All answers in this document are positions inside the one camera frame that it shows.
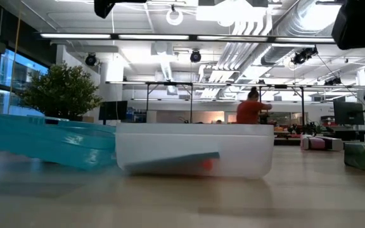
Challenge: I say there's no black background rig frame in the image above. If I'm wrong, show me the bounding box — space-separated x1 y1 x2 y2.
258 84 306 126
146 81 194 124

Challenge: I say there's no green yellow crayon box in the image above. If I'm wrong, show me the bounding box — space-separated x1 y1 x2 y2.
343 142 365 177

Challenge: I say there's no black ceiling camera cluster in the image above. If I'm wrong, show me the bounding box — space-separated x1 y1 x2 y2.
291 46 319 66

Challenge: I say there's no teal pencil with orange eraser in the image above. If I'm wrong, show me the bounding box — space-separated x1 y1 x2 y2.
124 151 221 172

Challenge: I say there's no person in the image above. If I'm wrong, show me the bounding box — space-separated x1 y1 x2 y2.
235 87 274 125

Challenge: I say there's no translucent blue plastic bin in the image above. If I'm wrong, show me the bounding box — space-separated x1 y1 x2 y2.
0 111 117 172

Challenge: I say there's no silver ventilation duct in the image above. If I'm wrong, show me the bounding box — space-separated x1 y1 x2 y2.
260 0 340 66

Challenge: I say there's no green bushy plant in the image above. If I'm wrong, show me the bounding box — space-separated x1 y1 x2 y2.
19 62 103 118

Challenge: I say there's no pink white packaged item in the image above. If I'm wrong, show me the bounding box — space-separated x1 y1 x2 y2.
300 134 344 151

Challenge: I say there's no black monitor on arm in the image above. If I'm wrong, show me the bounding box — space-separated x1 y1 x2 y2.
333 101 365 125

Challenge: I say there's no yellow hanging cable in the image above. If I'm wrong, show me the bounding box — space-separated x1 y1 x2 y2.
6 12 22 115

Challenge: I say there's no large glass window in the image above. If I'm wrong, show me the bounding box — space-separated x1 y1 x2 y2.
0 49 49 117

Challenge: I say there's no clear translucent plastic box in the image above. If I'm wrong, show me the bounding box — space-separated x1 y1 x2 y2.
115 122 275 181

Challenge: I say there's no black plant pot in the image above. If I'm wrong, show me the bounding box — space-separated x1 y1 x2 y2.
44 111 84 125

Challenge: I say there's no white coiled cable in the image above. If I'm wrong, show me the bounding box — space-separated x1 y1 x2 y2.
165 8 184 26

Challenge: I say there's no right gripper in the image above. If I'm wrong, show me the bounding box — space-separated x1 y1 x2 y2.
331 0 365 105

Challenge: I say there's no black monitor on stand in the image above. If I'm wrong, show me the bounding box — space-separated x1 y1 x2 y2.
98 100 129 126

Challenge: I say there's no overhead led light bar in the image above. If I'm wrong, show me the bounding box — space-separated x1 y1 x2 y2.
39 32 337 44

